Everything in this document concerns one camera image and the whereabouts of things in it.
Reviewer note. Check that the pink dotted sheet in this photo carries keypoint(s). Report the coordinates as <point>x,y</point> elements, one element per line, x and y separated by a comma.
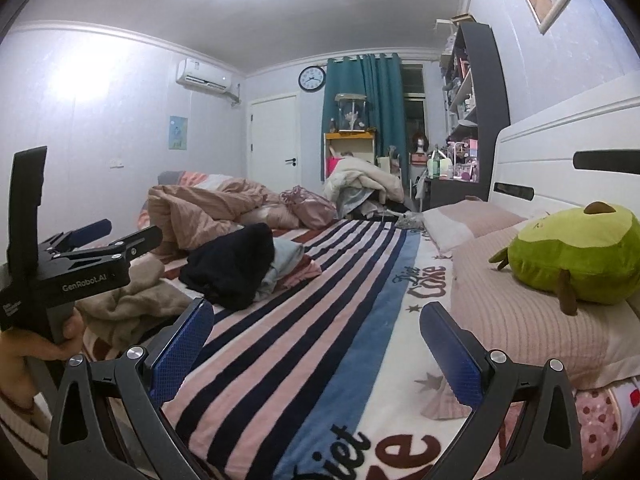
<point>605,420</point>

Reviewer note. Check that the green bottle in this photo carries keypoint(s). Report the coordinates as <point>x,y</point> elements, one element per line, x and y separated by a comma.
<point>435,165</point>

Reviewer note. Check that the dark desk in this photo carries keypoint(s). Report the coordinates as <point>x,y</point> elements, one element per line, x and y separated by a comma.
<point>450,192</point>

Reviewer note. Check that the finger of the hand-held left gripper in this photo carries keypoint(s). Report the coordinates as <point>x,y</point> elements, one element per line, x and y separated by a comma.
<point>90,231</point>
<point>137,244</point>

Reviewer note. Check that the clear plastic bag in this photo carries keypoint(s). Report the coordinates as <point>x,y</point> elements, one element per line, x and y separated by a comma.
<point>411,221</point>

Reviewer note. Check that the green avocado plush toy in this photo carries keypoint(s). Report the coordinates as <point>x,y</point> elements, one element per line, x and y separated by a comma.
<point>575,255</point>

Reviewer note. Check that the white bed headboard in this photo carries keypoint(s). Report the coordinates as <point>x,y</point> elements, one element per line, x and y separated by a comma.
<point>540,150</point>

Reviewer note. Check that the teal curtain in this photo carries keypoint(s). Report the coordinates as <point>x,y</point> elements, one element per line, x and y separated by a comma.
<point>382,90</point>

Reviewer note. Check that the beige blanket pile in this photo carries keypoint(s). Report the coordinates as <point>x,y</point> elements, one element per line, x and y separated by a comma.
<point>360,175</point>

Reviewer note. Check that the glass display case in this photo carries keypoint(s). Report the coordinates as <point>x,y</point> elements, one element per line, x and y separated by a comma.
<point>351,112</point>

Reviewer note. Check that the pink garment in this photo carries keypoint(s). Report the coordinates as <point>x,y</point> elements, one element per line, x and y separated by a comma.
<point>305,272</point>

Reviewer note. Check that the yellow shelf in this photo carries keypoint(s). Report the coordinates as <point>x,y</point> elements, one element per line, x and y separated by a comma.
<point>350,136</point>

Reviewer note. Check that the pink satin cloth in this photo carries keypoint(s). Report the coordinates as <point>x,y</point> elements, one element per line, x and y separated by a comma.
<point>310,207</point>

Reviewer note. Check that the mannequin head with wig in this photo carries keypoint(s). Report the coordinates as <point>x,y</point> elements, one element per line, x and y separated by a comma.
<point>420,142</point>

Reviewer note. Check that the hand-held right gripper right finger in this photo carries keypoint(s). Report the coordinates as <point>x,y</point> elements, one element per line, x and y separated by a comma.
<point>450,355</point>

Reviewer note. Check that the pink quilt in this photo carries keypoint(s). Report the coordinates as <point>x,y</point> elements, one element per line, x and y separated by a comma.
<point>200,210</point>

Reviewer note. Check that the black wall clock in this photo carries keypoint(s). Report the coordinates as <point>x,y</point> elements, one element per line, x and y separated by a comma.
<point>312,79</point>

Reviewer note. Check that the pink and white pillow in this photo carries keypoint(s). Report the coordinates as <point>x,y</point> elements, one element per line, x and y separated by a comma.
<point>470,222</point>

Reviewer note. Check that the person's left hand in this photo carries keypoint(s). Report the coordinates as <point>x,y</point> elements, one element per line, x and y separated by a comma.
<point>25,360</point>

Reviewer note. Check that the white air conditioner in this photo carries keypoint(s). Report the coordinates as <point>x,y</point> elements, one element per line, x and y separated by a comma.
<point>202,74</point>

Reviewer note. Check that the small blue wall poster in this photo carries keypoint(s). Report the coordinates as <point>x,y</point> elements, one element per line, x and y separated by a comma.
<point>178,132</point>

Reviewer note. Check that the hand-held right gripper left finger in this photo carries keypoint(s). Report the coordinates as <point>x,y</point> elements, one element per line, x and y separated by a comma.
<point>182,350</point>

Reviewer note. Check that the magenta bag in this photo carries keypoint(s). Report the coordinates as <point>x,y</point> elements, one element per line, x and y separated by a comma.
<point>332,167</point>

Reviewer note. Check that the light blue garment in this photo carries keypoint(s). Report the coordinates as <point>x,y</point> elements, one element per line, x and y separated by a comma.
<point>287,257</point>

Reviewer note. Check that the dark bookshelf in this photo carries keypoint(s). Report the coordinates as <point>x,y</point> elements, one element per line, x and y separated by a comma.
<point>487,85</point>

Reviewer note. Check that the black garment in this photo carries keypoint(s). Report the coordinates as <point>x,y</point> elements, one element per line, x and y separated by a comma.
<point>235,265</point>

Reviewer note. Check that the brown sweater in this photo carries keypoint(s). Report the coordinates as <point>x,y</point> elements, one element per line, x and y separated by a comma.
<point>125,310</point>

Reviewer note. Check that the white door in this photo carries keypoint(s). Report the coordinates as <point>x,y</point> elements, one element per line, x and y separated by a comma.
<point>272,135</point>

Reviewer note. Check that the striped printed bed sheet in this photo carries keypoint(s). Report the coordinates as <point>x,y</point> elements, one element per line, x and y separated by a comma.
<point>325,360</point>

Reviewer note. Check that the pink ribbed pillow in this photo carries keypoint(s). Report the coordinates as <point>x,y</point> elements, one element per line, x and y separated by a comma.
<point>510,320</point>

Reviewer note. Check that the window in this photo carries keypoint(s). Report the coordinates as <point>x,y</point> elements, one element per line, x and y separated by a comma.
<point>414,110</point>

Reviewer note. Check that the grey cloth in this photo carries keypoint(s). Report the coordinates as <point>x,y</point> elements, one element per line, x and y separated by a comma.
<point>169,178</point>

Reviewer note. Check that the person's left forearm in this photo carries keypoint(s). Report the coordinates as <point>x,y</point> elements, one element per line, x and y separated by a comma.
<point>20,435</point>

